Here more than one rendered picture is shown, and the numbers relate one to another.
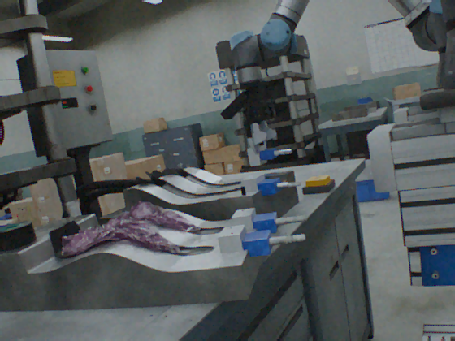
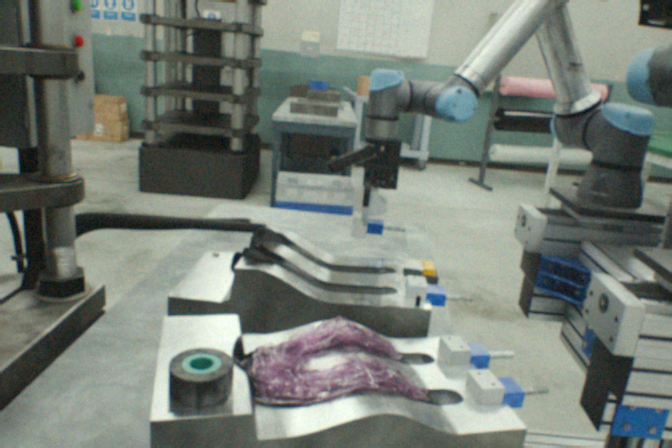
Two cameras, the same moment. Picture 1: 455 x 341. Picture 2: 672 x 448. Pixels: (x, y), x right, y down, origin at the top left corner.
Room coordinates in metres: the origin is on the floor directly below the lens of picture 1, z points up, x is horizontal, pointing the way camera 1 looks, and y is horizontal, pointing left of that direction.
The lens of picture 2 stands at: (0.08, 0.58, 1.33)
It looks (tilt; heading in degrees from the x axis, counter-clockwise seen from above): 17 degrees down; 331
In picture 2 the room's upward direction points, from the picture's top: 5 degrees clockwise
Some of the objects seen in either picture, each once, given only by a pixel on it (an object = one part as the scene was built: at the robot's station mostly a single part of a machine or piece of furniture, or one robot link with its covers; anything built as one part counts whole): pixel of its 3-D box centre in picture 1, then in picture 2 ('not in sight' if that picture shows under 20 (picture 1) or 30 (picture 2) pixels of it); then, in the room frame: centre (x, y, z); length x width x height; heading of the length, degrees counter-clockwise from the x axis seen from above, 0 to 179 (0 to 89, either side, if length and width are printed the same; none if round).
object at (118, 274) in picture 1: (125, 250); (332, 384); (0.71, 0.22, 0.86); 0.50 x 0.26 x 0.11; 76
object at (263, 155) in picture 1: (271, 153); (378, 227); (1.18, -0.14, 0.93); 0.13 x 0.05 x 0.05; 59
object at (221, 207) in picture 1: (192, 197); (306, 279); (1.06, 0.11, 0.87); 0.50 x 0.26 x 0.14; 59
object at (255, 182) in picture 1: (273, 186); (439, 295); (0.87, -0.09, 0.89); 0.13 x 0.05 x 0.05; 59
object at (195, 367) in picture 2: (14, 235); (201, 375); (0.69, 0.42, 0.93); 0.08 x 0.08 x 0.04
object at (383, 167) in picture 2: (257, 102); (380, 163); (1.19, -0.13, 1.09); 0.09 x 0.08 x 0.12; 59
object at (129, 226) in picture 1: (123, 227); (336, 357); (0.72, 0.21, 0.90); 0.26 x 0.18 x 0.08; 76
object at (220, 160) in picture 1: (224, 153); (91, 105); (7.83, 0.00, 0.42); 0.86 x 0.33 x 0.83; 64
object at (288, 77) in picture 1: (280, 111); (210, 73); (5.59, -0.90, 1.03); 1.54 x 0.94 x 2.06; 154
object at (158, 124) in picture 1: (154, 125); not in sight; (8.37, 1.31, 1.26); 0.42 x 0.33 x 0.29; 64
